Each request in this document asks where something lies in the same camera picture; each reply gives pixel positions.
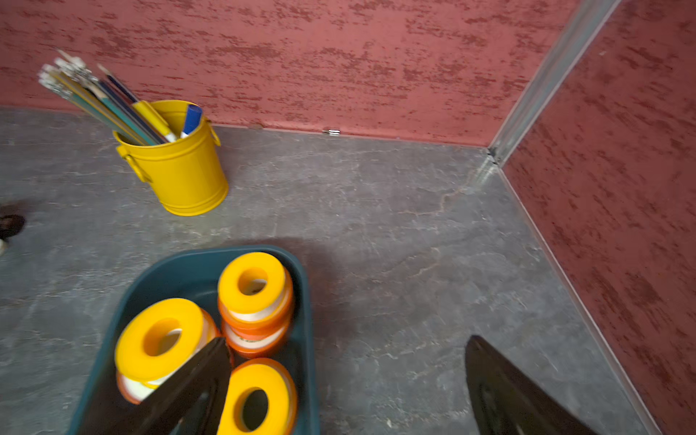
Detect pens in cup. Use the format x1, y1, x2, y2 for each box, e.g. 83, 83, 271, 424
38, 50, 204, 146

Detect yellow tape roll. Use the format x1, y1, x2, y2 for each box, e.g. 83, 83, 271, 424
115, 298, 207, 382
219, 252, 287, 315
217, 358, 298, 434

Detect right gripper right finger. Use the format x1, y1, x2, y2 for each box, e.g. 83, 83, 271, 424
464, 335, 594, 435

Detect right corner aluminium post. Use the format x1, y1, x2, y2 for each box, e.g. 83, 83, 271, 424
474, 0, 620, 187

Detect yellow pen cup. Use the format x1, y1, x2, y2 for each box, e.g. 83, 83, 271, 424
112, 117, 229, 217

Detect teal storage box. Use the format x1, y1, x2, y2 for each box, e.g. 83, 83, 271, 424
67, 245, 321, 434

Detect yellow tape roll bottom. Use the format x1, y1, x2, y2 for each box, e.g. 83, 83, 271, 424
115, 298, 207, 382

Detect orange tape roll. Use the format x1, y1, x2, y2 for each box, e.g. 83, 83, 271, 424
116, 310, 220, 404
217, 270, 295, 359

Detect orange tape roll bottom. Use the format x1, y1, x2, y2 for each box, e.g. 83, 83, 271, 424
116, 310, 220, 404

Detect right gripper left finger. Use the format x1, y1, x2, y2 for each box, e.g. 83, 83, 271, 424
103, 338, 232, 434

